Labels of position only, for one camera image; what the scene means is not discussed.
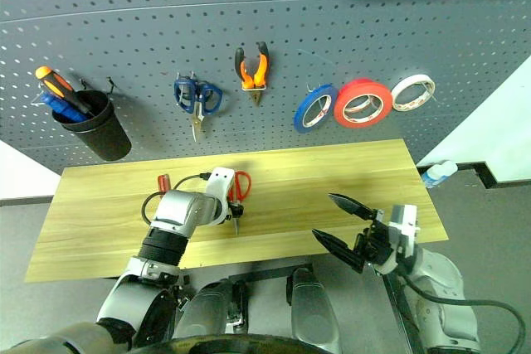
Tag orange and black pliers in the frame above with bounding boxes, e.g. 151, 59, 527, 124
234, 41, 270, 109

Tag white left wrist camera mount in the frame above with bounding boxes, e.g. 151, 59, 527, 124
204, 167, 234, 225

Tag blue tape roll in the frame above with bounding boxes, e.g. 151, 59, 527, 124
293, 83, 339, 134

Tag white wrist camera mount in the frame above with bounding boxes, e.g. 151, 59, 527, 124
389, 203, 421, 255
204, 167, 234, 225

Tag dark rounded grey shape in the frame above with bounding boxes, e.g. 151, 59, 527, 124
288, 266, 342, 354

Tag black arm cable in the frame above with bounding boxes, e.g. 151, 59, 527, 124
396, 269, 528, 354
140, 171, 212, 229

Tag white tape roll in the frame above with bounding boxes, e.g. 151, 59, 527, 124
391, 74, 436, 113

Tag dark grey pegboard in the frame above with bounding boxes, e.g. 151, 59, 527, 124
0, 0, 531, 173

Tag red-handled scissors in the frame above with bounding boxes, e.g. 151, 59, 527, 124
227, 170, 253, 235

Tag blue-handled screwdriver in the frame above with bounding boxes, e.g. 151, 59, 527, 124
39, 91, 90, 124

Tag orange and black screwdriver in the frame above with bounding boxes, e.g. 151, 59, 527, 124
34, 65, 95, 117

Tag blue-handled scissors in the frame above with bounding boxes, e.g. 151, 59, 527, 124
173, 73, 224, 143

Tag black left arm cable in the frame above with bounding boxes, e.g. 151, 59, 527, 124
140, 171, 212, 229

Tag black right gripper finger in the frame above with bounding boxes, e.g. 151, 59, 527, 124
311, 228, 367, 275
328, 192, 380, 223

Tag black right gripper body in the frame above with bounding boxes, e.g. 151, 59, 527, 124
354, 211, 399, 266

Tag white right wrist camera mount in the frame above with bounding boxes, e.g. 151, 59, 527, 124
389, 203, 421, 255

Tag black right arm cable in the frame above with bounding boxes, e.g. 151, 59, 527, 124
396, 269, 528, 354

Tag black cup holder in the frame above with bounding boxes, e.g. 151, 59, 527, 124
56, 89, 133, 162

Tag red tape roll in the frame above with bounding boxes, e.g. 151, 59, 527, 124
333, 77, 393, 129

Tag white bottle with blue label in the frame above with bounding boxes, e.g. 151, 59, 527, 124
421, 159, 459, 190

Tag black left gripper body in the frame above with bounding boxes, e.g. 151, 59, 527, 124
227, 200, 246, 221

